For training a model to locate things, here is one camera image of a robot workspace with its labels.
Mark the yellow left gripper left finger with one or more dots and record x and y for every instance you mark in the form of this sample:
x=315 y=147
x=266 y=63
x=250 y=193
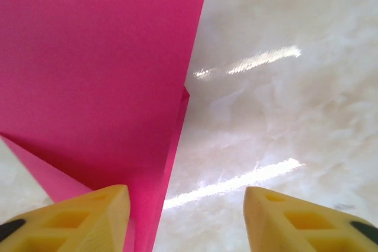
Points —
x=74 y=225

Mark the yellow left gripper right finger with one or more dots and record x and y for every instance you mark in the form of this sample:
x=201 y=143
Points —
x=301 y=225

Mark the pink square paper sheet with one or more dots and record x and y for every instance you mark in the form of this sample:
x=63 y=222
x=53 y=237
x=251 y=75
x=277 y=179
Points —
x=88 y=57

